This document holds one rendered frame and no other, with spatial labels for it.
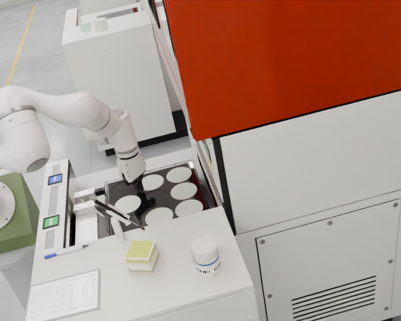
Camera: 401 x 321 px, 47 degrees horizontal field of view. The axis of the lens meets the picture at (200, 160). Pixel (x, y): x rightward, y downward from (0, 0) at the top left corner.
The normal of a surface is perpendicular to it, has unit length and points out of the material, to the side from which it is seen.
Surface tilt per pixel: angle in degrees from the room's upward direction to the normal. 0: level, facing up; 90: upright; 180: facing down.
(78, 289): 0
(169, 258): 0
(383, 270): 90
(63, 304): 0
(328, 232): 90
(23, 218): 45
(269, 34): 90
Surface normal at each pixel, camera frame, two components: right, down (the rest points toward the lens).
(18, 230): 0.03, -0.19
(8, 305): -0.17, -0.81
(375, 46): 0.21, 0.53
